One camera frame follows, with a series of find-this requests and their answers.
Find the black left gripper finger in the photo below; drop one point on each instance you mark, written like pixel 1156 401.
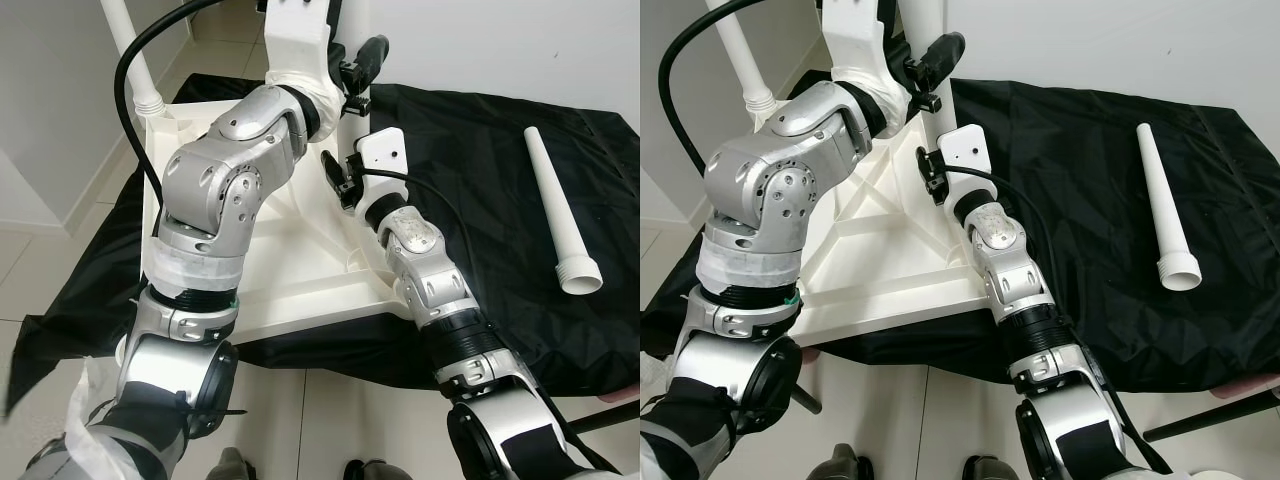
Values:
pixel 945 55
pixel 375 55

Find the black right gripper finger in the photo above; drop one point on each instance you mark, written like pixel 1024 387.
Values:
pixel 929 170
pixel 335 170

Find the white tapered plastic table leg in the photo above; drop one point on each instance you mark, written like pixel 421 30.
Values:
pixel 355 22
pixel 555 210
pixel 135 60
pixel 925 20
pixel 740 55
pixel 1160 200

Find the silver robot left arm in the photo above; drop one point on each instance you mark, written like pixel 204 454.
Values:
pixel 780 170
pixel 220 170

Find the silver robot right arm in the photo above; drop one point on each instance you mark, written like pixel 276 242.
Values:
pixel 1010 260
pixel 430 270

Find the white plastic children table top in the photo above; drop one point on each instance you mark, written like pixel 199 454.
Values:
pixel 880 250
pixel 300 270

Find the black cloth table cover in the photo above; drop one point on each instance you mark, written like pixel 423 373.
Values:
pixel 1050 130
pixel 470 130

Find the black metal table leg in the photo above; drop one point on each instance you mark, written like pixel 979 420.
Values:
pixel 805 400
pixel 1215 415
pixel 605 415

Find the dark robot right foot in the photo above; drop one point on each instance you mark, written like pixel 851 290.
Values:
pixel 990 470
pixel 370 470

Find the grey robot left foot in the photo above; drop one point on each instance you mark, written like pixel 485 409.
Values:
pixel 230 468
pixel 842 468

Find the white round object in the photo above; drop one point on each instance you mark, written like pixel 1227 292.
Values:
pixel 1220 474

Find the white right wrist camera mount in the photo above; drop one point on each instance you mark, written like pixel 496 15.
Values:
pixel 385 150
pixel 968 145

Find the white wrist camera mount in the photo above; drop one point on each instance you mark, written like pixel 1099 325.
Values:
pixel 385 150
pixel 855 30
pixel 300 30
pixel 968 145

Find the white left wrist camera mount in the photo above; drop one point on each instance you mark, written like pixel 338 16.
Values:
pixel 300 30
pixel 855 30

